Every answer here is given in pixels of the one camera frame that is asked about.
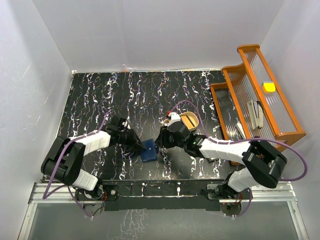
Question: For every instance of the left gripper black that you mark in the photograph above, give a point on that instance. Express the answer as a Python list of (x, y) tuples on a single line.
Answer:
[(135, 144)]

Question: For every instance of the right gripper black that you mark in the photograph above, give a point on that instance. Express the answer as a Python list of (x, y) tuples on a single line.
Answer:
[(162, 140)]

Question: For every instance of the blue leather card holder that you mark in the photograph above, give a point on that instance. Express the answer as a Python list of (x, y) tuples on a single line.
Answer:
[(150, 154)]

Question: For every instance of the beige oval card tray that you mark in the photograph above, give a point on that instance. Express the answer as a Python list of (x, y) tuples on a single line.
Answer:
[(189, 119)]

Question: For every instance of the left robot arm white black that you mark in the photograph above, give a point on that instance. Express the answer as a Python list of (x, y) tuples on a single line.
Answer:
[(63, 161)]

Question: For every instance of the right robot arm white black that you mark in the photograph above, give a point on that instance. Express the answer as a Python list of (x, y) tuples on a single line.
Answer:
[(264, 164)]

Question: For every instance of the white item on lower shelf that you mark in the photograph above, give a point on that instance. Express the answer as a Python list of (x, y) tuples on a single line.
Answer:
[(240, 130)]

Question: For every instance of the orange wooden tiered shelf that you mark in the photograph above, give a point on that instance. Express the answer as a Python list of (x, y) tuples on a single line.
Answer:
[(244, 82)]

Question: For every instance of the yellow sticky note block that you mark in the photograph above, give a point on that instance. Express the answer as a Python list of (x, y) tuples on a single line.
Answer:
[(268, 87)]

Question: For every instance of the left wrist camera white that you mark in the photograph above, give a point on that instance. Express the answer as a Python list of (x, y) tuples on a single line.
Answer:
[(125, 125)]

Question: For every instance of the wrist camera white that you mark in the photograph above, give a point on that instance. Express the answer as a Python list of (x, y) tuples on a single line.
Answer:
[(125, 125), (173, 117)]

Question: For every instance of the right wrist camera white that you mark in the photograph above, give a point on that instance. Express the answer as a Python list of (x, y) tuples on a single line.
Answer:
[(173, 117)]

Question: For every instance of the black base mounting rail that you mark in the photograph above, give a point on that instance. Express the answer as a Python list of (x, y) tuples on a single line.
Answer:
[(116, 195)]

